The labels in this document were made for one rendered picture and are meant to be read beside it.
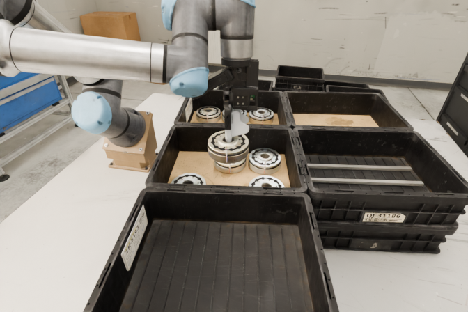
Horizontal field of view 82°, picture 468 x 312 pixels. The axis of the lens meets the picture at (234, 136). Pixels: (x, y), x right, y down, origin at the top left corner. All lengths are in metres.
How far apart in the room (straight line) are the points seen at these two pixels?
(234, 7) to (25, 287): 0.84
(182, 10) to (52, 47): 0.24
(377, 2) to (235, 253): 3.53
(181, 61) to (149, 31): 3.88
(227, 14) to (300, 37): 3.27
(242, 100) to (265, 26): 3.24
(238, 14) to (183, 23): 0.11
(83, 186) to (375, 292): 0.98
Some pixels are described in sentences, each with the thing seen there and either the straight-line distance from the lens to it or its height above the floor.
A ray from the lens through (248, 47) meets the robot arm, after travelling 0.61.
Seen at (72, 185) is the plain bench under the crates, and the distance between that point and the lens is 1.16.
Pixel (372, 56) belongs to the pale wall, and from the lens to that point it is 4.01.
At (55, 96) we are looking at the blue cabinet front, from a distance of 2.92.
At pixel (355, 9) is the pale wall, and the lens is 3.84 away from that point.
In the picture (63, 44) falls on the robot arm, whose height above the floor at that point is 1.27.
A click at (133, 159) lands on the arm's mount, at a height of 0.76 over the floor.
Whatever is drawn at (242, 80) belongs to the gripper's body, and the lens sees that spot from 0.64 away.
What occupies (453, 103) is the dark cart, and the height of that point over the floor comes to 0.56.
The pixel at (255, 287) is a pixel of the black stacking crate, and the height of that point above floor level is 0.83.
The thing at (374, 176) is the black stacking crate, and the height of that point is 0.83.
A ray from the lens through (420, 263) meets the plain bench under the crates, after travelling 0.95.
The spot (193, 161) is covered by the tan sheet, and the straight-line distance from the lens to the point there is 0.91.
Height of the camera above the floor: 1.38
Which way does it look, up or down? 33 degrees down
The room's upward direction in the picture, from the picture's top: straight up
